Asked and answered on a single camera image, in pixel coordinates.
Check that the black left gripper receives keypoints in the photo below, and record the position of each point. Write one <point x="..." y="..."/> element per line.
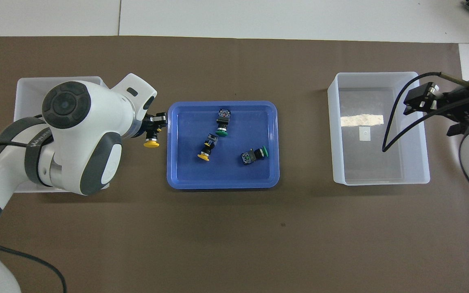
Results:
<point x="148" y="105"/>

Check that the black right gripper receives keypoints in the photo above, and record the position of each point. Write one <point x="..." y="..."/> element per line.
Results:
<point x="458" y="108"/>

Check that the yellow push button switch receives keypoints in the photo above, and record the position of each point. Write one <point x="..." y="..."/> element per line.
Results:
<point x="152" y="143"/>
<point x="210" y="142"/>

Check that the green push button switch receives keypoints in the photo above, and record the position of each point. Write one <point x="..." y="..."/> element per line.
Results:
<point x="222" y="120"/>
<point x="250" y="157"/>

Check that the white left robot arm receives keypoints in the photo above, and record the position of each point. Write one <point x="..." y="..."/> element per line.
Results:
<point x="79" y="122"/>

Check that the white label sticker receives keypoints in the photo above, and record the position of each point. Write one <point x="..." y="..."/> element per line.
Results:
<point x="364" y="136"/>

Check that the translucent white plastic box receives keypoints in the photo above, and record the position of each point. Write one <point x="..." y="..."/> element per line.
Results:
<point x="31" y="87"/>
<point x="381" y="167"/>

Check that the blue plastic tray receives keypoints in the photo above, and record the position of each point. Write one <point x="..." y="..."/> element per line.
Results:
<point x="234" y="175"/>

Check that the brown table mat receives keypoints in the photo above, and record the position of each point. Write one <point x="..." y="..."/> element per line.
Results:
<point x="234" y="236"/>

